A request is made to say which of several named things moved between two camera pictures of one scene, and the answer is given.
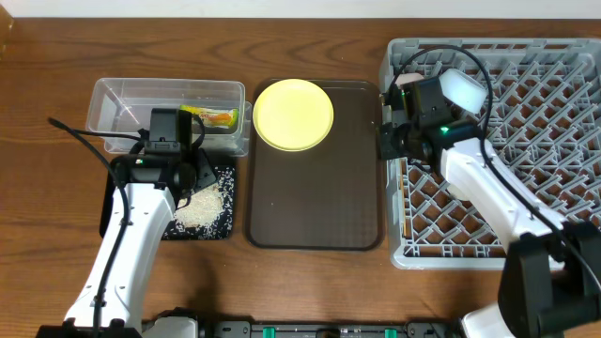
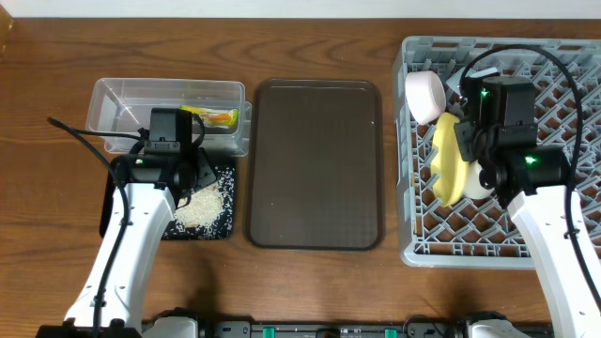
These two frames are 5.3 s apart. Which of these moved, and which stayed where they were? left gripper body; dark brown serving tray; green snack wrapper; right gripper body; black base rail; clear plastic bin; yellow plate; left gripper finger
Moved: right gripper body; yellow plate
Stayed: black base rail; left gripper body; clear plastic bin; left gripper finger; green snack wrapper; dark brown serving tray
